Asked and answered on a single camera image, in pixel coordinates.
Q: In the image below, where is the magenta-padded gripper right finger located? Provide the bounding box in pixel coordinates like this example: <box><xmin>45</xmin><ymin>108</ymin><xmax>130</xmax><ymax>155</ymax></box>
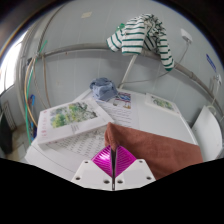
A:
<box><xmin>114</xmin><ymin>145</ymin><xmax>157</xmax><ymax>191</ymax></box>

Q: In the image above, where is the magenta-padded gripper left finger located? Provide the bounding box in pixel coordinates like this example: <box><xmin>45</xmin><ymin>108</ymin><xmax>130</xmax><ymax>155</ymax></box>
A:
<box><xmin>70</xmin><ymin>144</ymin><xmax>115</xmax><ymax>191</ymax></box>

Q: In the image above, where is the brown towel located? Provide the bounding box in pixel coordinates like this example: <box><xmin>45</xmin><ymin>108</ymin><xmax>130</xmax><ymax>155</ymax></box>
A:
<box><xmin>104</xmin><ymin>121</ymin><xmax>205</xmax><ymax>181</ymax></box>

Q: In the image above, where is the white calendar with landscape picture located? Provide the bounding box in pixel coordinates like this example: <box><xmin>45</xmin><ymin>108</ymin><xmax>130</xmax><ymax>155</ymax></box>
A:
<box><xmin>36</xmin><ymin>99</ymin><xmax>115</xmax><ymax>145</ymax></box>

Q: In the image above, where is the small landscape picture card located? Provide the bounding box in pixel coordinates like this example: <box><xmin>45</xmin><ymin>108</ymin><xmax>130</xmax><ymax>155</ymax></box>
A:
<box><xmin>144</xmin><ymin>93</ymin><xmax>181</xmax><ymax>116</ymax></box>

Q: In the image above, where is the colourful printed leaflet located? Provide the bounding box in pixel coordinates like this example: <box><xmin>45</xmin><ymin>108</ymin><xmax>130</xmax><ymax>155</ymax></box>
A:
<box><xmin>112</xmin><ymin>91</ymin><xmax>133</xmax><ymax>111</ymax></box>

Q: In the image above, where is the white washing machine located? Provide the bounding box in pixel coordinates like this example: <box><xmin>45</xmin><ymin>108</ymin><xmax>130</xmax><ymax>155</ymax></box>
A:
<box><xmin>191</xmin><ymin>105</ymin><xmax>224</xmax><ymax>163</ymax></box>

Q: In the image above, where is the crumpled blue cloth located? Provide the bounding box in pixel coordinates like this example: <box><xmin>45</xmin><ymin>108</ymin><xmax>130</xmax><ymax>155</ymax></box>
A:
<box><xmin>89</xmin><ymin>77</ymin><xmax>119</xmax><ymax>102</ymax></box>

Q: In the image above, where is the black object on floor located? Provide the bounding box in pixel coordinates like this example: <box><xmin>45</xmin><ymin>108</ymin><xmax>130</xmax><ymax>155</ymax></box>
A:
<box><xmin>0</xmin><ymin>111</ymin><xmax>14</xmax><ymax>155</ymax></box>

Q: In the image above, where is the white radiator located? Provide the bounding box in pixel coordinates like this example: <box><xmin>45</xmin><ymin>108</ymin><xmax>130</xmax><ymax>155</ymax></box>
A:
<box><xmin>1</xmin><ymin>100</ymin><xmax>17</xmax><ymax>132</ymax></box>

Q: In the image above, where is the white vertical pipe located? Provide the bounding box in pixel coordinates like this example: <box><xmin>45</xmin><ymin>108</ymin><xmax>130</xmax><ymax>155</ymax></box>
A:
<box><xmin>119</xmin><ymin>54</ymin><xmax>139</xmax><ymax>90</ymax></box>

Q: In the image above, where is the window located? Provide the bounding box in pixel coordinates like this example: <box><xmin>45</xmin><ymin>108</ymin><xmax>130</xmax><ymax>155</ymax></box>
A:
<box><xmin>0</xmin><ymin>31</ymin><xmax>28</xmax><ymax>96</ymax></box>

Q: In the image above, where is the green striped white garment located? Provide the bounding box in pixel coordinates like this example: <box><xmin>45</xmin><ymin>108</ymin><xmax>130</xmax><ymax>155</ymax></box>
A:
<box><xmin>106</xmin><ymin>13</ymin><xmax>175</xmax><ymax>72</ymax></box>

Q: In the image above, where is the green clothes hanger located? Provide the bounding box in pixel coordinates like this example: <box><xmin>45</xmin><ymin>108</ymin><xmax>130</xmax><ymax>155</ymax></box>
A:
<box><xmin>115</xmin><ymin>22</ymin><xmax>126</xmax><ymax>33</ymax></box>

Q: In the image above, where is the green hose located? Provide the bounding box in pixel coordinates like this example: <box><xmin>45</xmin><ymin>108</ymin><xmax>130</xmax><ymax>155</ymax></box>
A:
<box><xmin>24</xmin><ymin>39</ymin><xmax>49</xmax><ymax>145</ymax></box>

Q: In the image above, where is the white power cable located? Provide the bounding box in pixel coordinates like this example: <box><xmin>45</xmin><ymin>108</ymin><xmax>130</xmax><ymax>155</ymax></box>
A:
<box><xmin>119</xmin><ymin>41</ymin><xmax>191</xmax><ymax>86</ymax></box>

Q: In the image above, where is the wall water tap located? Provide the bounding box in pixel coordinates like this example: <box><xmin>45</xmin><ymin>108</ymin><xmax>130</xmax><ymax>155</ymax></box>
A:
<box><xmin>211</xmin><ymin>73</ymin><xmax>223</xmax><ymax>98</ymax></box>

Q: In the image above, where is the grey horizontal wall pipe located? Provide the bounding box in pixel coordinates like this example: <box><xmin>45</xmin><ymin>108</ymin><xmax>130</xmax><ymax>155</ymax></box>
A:
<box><xmin>34</xmin><ymin>42</ymin><xmax>224</xmax><ymax>116</ymax></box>

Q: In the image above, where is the blue wall sign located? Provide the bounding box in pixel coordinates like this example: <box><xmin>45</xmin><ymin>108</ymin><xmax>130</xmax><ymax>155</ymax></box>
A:
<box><xmin>205</xmin><ymin>53</ymin><xmax>218</xmax><ymax>73</ymax></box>

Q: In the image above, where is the white wall socket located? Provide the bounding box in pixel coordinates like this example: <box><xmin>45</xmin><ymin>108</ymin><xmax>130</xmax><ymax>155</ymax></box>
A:
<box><xmin>179</xmin><ymin>28</ymin><xmax>194</xmax><ymax>45</ymax></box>

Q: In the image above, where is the small pale wall label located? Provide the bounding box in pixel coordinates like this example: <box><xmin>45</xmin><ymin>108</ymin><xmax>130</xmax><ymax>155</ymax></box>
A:
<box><xmin>80</xmin><ymin>11</ymin><xmax>94</xmax><ymax>19</ymax></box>

